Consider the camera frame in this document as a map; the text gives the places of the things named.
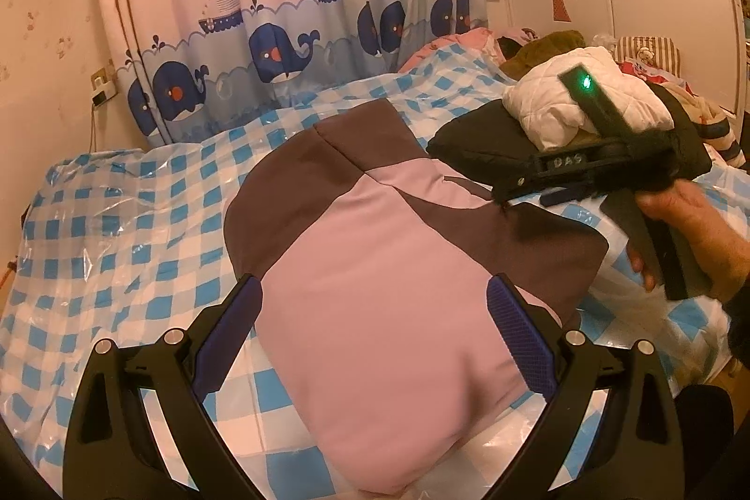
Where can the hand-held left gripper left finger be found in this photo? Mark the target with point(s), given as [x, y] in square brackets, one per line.
[234, 324]

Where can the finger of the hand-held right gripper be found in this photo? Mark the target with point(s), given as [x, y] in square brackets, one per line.
[565, 194]
[518, 182]

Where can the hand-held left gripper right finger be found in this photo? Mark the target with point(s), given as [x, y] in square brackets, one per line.
[518, 330]

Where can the pink and brown jacket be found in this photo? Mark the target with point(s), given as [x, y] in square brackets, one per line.
[381, 301]

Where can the striped folded clothes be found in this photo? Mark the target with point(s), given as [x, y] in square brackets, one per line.
[718, 131]

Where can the person's right hand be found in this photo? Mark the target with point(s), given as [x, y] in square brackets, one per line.
[709, 236]

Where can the black folded jacket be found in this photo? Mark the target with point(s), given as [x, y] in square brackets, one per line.
[474, 148]

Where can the white quilted jacket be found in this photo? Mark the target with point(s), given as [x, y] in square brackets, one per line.
[551, 107]

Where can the striped cushion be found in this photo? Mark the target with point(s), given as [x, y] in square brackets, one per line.
[650, 50]

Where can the olive brown garment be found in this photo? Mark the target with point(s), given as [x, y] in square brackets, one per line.
[551, 49]

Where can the blue checked plastic bed sheet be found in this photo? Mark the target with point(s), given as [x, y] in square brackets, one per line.
[117, 242]

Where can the pink quilt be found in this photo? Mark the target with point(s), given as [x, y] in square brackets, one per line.
[451, 46]

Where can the person's dark clothing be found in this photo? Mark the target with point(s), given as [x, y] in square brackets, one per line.
[703, 429]

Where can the wall socket with charger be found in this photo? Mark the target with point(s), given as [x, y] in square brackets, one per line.
[102, 87]

